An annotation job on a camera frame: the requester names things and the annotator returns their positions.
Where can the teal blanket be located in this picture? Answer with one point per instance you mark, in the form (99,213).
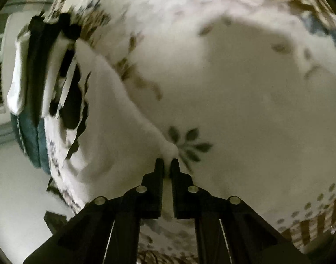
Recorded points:
(30,140)

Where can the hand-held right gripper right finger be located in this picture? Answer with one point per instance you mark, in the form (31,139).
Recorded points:
(175,172)

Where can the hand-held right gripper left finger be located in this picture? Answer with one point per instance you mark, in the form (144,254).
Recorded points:
(159,170)

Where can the dark object on floor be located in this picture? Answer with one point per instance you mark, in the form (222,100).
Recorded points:
(55,220)

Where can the floral bedspread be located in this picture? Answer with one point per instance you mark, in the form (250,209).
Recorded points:
(239,101)

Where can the black and white cloth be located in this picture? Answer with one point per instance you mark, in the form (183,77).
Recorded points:
(71,110)

